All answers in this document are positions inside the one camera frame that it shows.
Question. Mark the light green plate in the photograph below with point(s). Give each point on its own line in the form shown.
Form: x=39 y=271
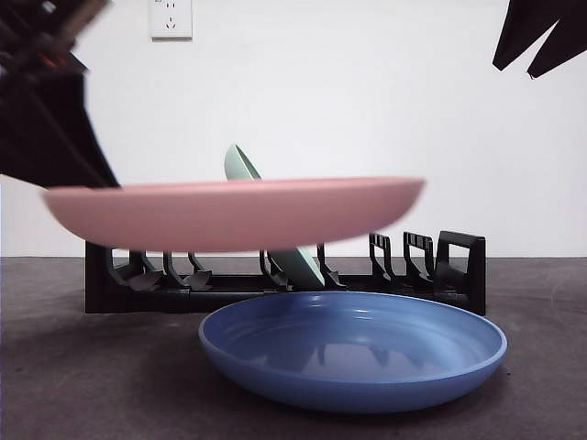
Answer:
x=238 y=167

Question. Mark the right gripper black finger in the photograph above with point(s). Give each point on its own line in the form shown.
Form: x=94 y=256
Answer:
x=564 y=41
x=520 y=32

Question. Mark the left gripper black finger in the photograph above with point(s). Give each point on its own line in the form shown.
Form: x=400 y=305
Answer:
x=78 y=119
x=27 y=137

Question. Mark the white wall socket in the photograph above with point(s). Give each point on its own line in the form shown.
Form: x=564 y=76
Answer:
x=172 y=20

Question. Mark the pink plate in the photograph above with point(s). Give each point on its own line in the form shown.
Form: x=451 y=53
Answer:
x=229 y=215

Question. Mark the black plastic dish rack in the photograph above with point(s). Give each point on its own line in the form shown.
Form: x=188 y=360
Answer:
x=137 y=302

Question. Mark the blue plate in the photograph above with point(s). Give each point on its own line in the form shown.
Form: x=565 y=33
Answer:
x=348 y=366

